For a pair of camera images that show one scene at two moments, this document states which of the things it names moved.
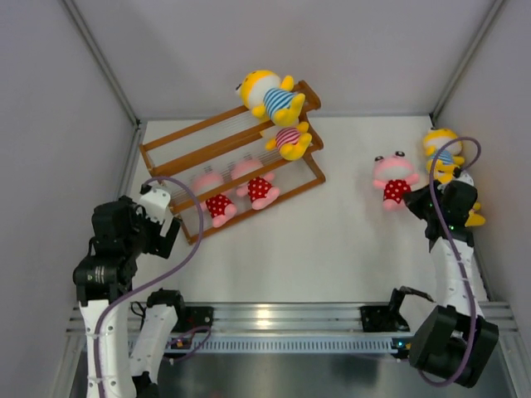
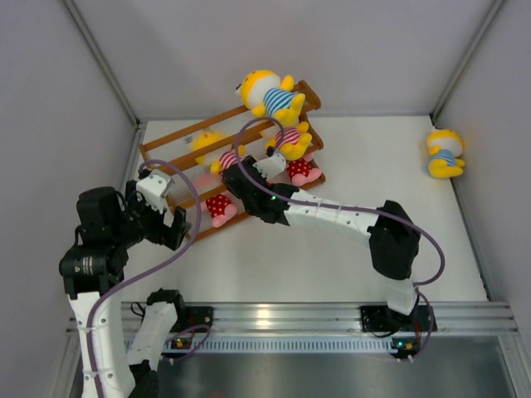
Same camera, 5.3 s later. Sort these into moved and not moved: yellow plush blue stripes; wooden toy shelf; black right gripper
Moved: black right gripper
Not moved: yellow plush blue stripes; wooden toy shelf
